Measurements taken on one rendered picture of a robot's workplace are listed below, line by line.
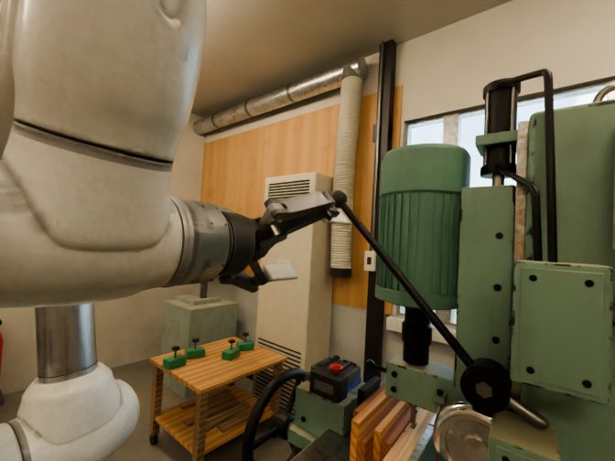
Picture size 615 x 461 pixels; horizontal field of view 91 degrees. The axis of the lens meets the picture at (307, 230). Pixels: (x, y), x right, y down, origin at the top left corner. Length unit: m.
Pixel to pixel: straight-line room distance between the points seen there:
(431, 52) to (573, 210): 1.94
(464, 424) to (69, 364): 0.73
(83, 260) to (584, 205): 0.56
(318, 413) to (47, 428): 0.52
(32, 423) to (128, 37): 0.73
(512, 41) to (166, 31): 2.10
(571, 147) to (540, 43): 1.67
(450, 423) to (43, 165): 0.57
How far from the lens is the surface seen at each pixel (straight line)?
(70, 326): 0.80
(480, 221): 0.59
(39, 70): 0.25
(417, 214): 0.60
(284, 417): 0.95
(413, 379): 0.69
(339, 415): 0.77
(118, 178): 0.24
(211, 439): 2.11
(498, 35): 2.29
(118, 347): 3.63
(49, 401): 0.82
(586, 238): 0.55
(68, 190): 0.24
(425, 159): 0.61
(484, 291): 0.59
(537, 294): 0.46
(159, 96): 0.24
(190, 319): 2.72
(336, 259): 2.09
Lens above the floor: 1.31
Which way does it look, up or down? 2 degrees up
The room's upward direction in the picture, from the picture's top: 3 degrees clockwise
